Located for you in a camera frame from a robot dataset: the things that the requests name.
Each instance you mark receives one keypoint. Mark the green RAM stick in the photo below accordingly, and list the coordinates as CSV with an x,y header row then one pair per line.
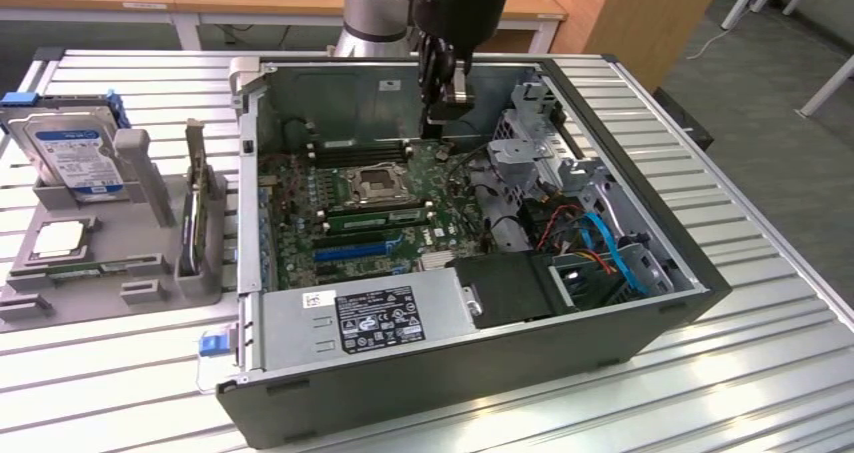
x,y
376,219
80,271

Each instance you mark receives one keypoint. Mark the silver metal disk bay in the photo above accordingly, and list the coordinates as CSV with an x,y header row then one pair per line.
x,y
523,143

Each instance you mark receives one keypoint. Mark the blue disk caddy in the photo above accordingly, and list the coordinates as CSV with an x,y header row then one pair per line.
x,y
27,98

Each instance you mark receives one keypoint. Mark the blue expansion slot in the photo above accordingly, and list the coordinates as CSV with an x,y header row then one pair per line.
x,y
354,249

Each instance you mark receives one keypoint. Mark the white table leg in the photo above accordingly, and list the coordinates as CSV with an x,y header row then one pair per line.
x,y
830,85

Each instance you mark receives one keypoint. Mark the wooden cabinet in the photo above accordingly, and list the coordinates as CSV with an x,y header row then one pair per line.
x,y
620,23

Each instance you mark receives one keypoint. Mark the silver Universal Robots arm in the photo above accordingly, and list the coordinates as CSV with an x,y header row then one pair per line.
x,y
374,8

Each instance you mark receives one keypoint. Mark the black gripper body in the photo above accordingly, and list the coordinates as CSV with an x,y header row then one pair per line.
x,y
460,3

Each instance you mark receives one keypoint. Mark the silver chipset heatsink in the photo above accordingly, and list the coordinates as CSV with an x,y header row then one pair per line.
x,y
435,263

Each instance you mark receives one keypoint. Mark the black RAM slot bank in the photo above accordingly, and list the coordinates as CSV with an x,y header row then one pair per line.
x,y
360,152

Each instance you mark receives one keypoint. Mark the silver CPU chip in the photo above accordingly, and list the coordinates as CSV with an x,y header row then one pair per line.
x,y
59,240

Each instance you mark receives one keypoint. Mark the grey parts rack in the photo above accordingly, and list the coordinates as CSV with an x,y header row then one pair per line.
x,y
120,253

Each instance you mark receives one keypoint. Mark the CPU socket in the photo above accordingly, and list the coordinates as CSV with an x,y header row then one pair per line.
x,y
374,185

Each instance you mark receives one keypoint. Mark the hard disk with blue label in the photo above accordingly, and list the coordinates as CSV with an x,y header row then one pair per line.
x,y
63,153

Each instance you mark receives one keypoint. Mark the silver power supply unit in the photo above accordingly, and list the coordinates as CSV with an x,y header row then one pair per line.
x,y
300,323

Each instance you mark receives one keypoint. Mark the black open PC case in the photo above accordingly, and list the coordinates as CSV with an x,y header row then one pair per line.
x,y
467,383

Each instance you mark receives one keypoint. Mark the green motherboard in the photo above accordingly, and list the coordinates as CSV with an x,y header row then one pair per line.
x,y
434,198

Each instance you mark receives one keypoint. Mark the blue case latch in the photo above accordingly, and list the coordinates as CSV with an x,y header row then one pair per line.
x,y
213,346

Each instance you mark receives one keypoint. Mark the graphics card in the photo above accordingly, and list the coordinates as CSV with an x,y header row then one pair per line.
x,y
196,198

